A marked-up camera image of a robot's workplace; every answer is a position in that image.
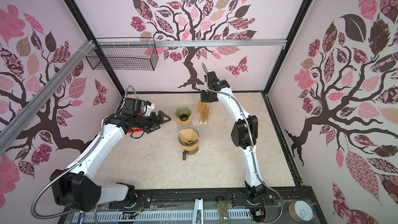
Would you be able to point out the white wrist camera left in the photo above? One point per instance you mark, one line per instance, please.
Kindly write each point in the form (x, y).
(147, 108)

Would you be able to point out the green glass dripper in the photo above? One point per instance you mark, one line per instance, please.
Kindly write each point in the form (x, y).
(183, 113)

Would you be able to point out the smoked glass carafe wooden handle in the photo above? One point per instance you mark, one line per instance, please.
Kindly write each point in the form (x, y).
(186, 153)

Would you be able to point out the green herb filled jar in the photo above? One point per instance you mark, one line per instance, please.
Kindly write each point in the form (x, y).
(223, 211)

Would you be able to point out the red gummy candy bag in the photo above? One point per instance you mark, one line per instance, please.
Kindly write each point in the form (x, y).
(133, 130)

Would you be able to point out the white slotted cable duct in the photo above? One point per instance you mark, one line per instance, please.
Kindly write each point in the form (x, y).
(182, 216)

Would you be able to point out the black wire mesh basket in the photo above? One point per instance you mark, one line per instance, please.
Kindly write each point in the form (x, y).
(130, 54)

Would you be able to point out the brown tape roll white disc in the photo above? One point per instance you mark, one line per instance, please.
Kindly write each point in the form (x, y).
(301, 211)

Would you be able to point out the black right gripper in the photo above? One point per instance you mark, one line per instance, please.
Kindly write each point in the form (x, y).
(202, 93)

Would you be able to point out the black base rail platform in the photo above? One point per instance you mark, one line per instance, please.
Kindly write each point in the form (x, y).
(272, 208)

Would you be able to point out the aluminium crossbar rail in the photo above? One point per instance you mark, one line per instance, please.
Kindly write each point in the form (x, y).
(197, 43)

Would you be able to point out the aluminium side rail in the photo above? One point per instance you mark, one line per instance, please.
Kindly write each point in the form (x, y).
(12, 130)

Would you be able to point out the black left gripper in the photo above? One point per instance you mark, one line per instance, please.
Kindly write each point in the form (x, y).
(155, 123)

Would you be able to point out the white centre bracket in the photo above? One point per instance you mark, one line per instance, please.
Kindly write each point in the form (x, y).
(198, 212)

